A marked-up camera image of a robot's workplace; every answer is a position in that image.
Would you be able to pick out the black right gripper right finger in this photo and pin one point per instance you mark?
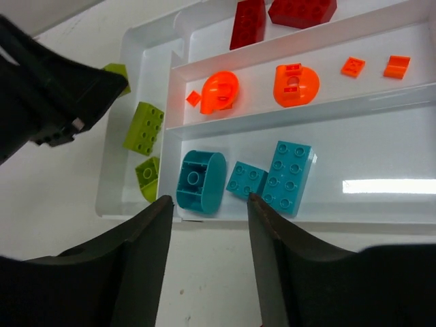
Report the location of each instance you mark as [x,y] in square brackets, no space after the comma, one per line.
[305,281]

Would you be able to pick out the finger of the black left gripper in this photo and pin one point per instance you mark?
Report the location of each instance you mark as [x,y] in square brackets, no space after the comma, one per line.
[47,98]

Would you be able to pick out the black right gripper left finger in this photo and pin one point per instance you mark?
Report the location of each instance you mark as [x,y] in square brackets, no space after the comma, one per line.
[114,279]

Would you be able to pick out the long lime green lego brick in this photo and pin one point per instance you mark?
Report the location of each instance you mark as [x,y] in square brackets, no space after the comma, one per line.
[144,128]

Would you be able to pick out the lime curved lego brick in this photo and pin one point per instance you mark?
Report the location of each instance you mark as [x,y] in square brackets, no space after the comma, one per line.
[147,174]

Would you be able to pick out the teal square lego brick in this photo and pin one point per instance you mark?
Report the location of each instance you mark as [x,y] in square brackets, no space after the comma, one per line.
[246,179]

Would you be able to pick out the teal curved lego brick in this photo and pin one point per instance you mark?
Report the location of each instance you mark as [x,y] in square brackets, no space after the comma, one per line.
[201,182]

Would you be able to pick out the orange ring lego piece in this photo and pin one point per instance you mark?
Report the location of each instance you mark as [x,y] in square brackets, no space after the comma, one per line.
[219,92]

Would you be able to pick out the orange curved lego piece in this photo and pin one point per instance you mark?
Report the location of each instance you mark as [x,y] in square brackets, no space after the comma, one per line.
[295,85]

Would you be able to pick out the small orange square lego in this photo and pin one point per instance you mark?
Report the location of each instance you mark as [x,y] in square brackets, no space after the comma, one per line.
[353,67]

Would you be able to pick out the small orange lego clip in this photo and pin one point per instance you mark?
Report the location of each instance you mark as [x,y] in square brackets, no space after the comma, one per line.
[396,67]

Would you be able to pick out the red sloped lego brick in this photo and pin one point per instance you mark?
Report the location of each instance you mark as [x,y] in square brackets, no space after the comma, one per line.
[301,14]

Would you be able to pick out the white compartment tray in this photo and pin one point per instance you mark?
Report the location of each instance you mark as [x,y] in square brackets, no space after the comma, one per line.
[373,136]

